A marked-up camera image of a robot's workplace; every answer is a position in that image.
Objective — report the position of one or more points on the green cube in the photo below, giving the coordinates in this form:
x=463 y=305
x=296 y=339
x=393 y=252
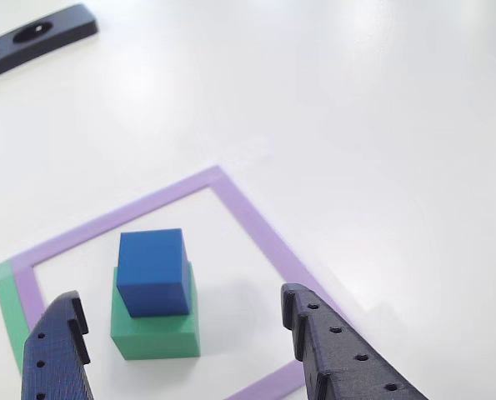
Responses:
x=156 y=339

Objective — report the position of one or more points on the black power strip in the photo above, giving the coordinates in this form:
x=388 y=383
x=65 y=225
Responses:
x=64 y=25

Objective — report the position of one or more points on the purple square frame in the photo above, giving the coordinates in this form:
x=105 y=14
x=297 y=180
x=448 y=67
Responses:
x=256 y=225

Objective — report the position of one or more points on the small blue cube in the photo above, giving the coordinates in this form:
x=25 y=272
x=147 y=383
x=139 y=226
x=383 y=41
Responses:
x=151 y=258

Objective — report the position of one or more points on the green square frame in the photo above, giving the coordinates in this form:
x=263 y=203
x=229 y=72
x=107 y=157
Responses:
x=12 y=308

